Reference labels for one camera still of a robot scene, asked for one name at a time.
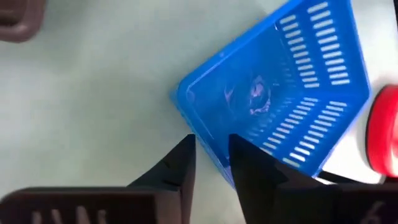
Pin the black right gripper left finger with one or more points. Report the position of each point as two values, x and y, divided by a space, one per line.
124 205

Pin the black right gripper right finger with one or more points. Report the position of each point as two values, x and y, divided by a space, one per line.
295 202

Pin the blue plastic basket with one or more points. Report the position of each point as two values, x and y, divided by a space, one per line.
242 71

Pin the black plastic basket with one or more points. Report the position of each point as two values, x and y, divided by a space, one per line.
18 21

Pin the red desk lamp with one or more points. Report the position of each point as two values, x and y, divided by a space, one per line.
385 130

